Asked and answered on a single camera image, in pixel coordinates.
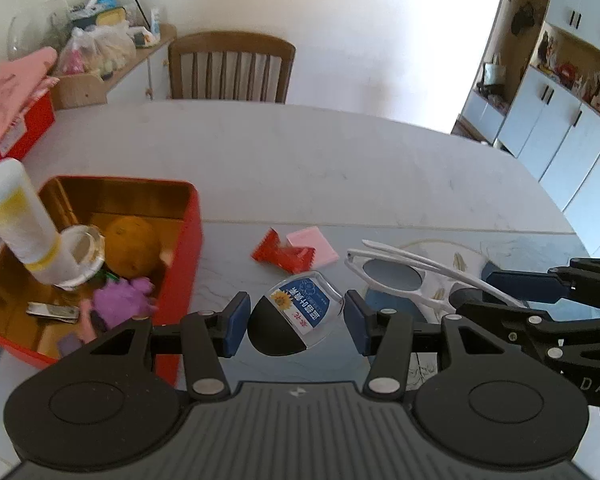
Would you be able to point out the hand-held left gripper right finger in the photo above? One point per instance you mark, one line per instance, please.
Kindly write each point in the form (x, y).
(357, 327)

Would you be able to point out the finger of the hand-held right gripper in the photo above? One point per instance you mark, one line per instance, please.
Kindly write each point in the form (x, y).
(520, 325)
(522, 285)

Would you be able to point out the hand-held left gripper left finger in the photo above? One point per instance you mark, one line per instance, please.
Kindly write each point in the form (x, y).
(236, 324)

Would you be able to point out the small bottle blue label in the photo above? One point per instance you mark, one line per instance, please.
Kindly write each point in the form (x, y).
(305, 305)

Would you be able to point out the white sunglasses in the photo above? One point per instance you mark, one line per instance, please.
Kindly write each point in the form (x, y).
(395, 275)

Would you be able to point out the red tin box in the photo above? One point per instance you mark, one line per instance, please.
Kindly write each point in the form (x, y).
(185, 240)

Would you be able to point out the white bottle yellow bands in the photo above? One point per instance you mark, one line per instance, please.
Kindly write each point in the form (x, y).
(20, 210)

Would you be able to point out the red candy wrapper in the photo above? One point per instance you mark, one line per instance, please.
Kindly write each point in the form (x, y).
(280, 255)

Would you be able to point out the pink sticky notes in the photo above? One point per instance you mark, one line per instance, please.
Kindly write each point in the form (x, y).
(315, 242)

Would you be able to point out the white blue printed table mat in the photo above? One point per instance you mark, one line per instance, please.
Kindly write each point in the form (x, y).
(430, 247)

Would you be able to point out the purple plush toy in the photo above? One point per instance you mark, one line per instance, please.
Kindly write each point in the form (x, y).
(122, 302)

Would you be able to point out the orange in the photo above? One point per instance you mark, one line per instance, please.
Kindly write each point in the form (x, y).
(132, 245)

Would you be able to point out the small pink item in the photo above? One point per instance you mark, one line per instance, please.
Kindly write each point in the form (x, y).
(87, 322)

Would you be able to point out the clear tape roll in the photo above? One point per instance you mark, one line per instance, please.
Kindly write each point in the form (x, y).
(90, 242)

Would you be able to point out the small purple item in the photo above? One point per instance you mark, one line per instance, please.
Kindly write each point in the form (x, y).
(70, 345)

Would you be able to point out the row of shelf figurines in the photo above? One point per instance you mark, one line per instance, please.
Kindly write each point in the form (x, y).
(570, 70)

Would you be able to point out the dark hanging ornament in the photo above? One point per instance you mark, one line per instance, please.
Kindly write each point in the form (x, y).
(522, 17)

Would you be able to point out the white wooden sideboard cabinet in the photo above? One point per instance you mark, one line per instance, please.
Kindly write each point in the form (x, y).
(125, 77)

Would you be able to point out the wooden chair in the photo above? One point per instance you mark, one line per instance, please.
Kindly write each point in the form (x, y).
(230, 45)

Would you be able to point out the red gift box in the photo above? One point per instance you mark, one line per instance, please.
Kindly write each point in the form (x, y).
(30, 127)

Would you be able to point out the small black item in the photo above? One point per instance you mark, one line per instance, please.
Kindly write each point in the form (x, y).
(142, 39)

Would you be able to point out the clear plastic bag of food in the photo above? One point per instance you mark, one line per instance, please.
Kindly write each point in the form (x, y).
(100, 47)

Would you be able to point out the yellow dark container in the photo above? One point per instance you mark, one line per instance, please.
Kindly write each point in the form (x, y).
(111, 17)

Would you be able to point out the thin black stick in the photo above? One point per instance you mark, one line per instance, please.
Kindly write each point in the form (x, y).
(139, 5)

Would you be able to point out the white wall cabinet unit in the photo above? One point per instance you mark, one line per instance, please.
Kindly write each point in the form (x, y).
(555, 125)

